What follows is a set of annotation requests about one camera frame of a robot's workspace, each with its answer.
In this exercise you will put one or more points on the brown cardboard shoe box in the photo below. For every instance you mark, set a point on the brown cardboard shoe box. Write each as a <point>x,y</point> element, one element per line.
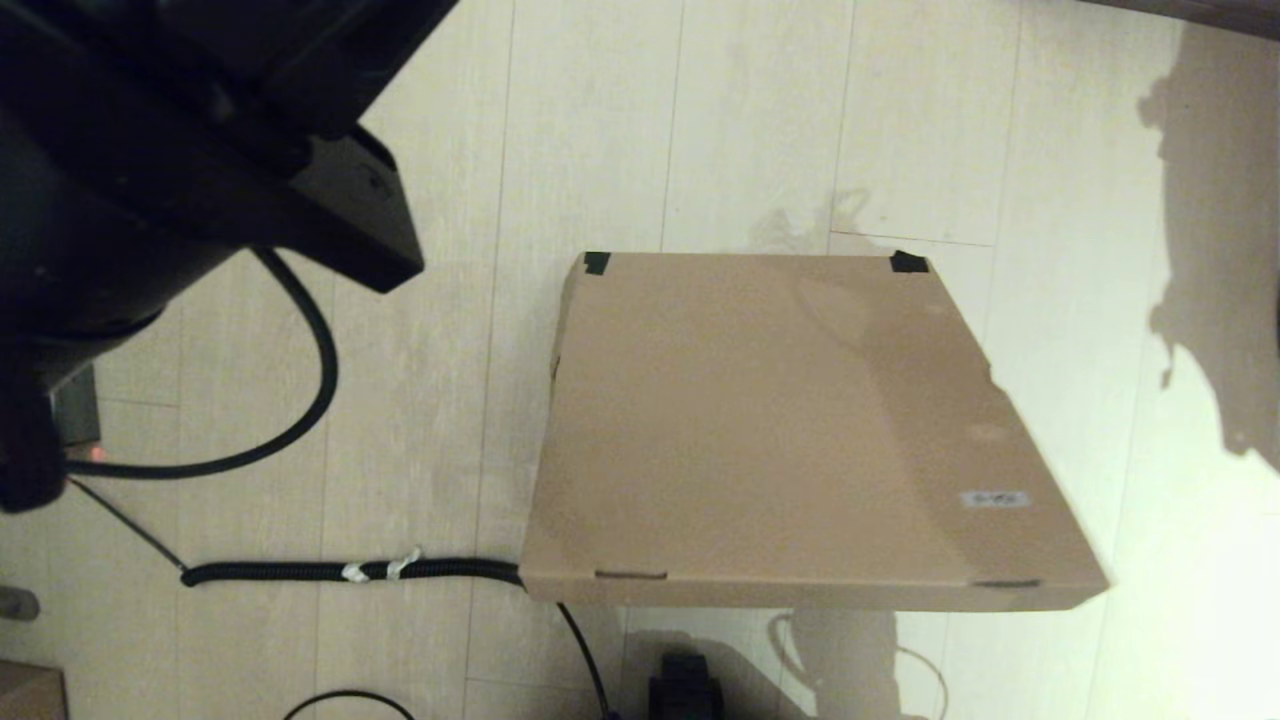
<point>780,420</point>

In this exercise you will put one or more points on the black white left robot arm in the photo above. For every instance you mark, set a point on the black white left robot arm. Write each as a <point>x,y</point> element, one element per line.
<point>120,150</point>

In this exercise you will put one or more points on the brown cardboard piece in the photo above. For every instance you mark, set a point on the brown cardboard piece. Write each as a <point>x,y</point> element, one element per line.
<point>30,692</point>

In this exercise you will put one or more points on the grey metal power inverter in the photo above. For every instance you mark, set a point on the grey metal power inverter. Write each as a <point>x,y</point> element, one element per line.
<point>78,415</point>

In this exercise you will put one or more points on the dark wooden furniture edge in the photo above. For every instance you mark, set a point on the dark wooden furniture edge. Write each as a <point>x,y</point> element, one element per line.
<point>1200,12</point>

